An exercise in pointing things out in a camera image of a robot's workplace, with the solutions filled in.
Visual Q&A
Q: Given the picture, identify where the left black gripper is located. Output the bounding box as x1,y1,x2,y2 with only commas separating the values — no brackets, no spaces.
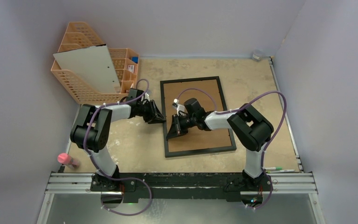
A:
136,100,165,124

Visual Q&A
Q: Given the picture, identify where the purple cable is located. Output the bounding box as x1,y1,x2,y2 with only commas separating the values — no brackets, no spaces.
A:
83,78,153,217
174,88,288,211

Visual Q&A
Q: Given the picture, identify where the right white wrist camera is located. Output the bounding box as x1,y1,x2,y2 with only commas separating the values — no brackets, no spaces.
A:
172,98,186,116

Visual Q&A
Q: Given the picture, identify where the orange plastic file organizer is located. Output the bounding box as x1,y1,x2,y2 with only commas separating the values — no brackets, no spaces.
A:
51,21,139,105

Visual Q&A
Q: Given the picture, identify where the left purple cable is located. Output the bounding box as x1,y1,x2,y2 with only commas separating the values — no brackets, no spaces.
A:
83,78,153,217

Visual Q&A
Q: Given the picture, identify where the white pen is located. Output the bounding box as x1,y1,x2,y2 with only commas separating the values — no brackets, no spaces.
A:
269,169,295,173

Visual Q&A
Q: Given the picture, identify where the red white small box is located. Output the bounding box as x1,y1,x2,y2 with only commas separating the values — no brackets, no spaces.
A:
127,64,137,74

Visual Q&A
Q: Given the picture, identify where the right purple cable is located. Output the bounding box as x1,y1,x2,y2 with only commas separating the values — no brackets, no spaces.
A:
174,88,288,211

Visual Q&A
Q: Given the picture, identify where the black picture frame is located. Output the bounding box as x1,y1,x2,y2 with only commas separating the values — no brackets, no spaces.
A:
159,76,237,158

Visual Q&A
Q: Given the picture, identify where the brown backing board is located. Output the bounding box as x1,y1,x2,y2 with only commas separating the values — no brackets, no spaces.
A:
163,79,233,153

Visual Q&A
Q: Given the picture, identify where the pink bottle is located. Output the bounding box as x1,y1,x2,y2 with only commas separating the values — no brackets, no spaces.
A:
57,153,80,169

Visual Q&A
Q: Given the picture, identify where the blue small box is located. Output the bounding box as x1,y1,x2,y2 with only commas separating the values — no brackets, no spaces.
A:
131,56,139,63

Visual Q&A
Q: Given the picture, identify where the white folder board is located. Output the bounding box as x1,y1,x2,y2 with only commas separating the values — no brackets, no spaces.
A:
53,44,121,93

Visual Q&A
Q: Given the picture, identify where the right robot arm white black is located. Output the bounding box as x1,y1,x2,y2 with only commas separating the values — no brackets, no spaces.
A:
165,98,274,190

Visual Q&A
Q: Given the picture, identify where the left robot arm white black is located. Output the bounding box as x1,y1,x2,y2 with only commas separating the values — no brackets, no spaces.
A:
70,88,165,191

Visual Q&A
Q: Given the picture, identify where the green marker pen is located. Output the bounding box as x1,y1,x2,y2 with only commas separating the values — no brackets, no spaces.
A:
265,167,282,171

